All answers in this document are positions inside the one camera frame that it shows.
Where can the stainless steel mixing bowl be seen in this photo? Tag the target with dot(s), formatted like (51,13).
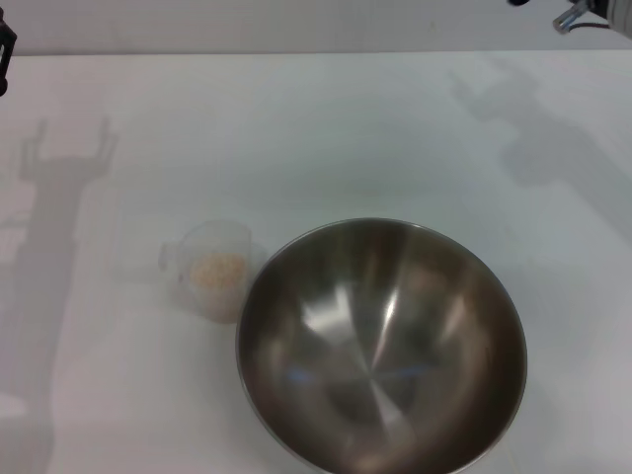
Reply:
(380,355)

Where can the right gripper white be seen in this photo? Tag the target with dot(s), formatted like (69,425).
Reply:
(623,15)

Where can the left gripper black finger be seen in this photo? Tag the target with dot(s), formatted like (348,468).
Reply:
(5,54)

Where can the clear plastic measuring cup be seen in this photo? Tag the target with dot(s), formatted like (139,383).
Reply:
(212,306)

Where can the rice grains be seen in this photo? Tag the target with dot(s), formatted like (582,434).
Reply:
(217,269)

